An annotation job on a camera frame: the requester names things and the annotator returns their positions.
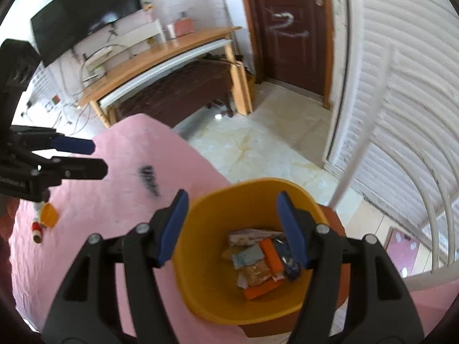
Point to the white router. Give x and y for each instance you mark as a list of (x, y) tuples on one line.
[(100, 62)]

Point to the orange snack packet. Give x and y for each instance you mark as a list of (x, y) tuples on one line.
[(261, 291), (270, 258)]

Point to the white printed plastic bag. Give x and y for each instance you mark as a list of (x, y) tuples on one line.
[(251, 236)]

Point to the pink bed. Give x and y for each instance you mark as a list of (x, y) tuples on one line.
[(118, 157)]

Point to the blue snack packet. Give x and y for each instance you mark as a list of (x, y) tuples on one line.
[(289, 268)]

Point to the small orange cup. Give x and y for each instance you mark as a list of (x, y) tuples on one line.
[(49, 215)]

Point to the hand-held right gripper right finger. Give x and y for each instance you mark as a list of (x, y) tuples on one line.
[(292, 225)]

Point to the white cup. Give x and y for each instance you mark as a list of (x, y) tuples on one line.
[(171, 30)]

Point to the yellow plastic bin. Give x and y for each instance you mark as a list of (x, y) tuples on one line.
[(200, 258)]

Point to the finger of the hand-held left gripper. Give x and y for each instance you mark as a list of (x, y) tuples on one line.
[(71, 145), (82, 169)]

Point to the red white small bottle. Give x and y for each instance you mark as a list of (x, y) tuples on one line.
[(37, 231)]

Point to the dark brown cabinet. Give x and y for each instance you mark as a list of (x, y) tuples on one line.
[(179, 89)]

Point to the red green wall sticker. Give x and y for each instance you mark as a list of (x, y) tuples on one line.
[(54, 99)]

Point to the brown snack packet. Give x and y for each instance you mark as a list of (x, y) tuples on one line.
[(256, 274)]

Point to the grey blue packet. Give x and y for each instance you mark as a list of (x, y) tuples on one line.
[(247, 258)]

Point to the white louvered wardrobe door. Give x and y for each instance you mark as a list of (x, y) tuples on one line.
[(412, 79)]

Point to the dark brown door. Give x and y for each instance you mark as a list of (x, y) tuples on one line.
[(287, 43)]

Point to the white desk shelf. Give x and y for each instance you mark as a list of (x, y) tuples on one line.
[(140, 34)]

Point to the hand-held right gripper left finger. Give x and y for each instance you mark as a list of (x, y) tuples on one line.
[(175, 222)]

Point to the black television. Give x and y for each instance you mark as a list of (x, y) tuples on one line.
[(86, 10)]

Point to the white metal bed frame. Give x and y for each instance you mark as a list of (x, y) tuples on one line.
[(362, 114)]

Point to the wooden desk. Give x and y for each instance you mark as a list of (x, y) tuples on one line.
[(161, 53)]

